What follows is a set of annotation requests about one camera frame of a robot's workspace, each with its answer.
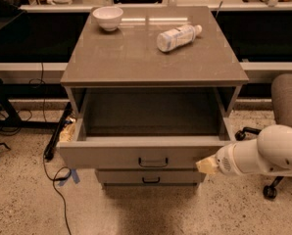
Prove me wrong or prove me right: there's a white ceramic bowl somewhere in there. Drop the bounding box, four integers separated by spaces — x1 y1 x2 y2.
92 6 123 31

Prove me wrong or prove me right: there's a grey drawer cabinet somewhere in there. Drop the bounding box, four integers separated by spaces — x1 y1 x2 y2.
60 5 250 191

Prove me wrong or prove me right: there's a black power strip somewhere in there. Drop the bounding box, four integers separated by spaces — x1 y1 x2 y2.
43 103 73 161

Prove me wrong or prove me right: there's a blue floor tape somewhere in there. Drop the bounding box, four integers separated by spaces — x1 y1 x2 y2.
58 169 80 186

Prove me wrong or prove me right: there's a yellow crumpled wrapper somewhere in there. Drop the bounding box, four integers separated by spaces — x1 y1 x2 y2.
59 117 75 142

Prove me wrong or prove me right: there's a white plastic bottle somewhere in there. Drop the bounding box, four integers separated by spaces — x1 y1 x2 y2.
157 24 203 53

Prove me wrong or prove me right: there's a black drawer handle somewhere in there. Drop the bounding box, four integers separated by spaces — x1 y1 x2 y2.
138 158 169 168
142 177 161 184

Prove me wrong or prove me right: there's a black desk leg frame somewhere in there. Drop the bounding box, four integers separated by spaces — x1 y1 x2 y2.
0 79 58 129

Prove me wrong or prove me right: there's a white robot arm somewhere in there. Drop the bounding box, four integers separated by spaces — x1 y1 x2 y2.
196 124 292 177

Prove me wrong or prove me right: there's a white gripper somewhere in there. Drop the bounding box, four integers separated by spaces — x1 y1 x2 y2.
196 144 246 176

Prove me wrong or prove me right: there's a grey drawer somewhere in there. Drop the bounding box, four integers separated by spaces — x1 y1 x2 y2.
95 169 205 185
58 87 234 170

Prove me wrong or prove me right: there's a black top drawer handle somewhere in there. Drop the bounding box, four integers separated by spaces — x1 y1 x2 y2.
138 158 169 168

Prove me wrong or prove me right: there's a grey top drawer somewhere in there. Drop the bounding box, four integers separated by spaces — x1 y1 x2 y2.
58 87 234 170

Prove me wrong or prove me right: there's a grey office chair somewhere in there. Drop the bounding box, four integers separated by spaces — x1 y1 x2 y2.
235 73 292 200

